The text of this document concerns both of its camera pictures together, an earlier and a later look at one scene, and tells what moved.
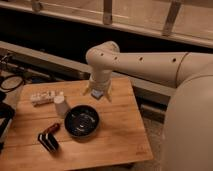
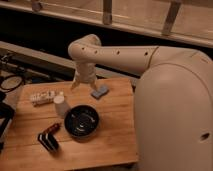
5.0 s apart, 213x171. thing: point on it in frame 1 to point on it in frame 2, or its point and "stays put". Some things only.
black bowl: x=81 y=121 stays put
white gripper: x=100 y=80 to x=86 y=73
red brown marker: x=53 y=129 stays put
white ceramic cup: x=60 y=105 stays put
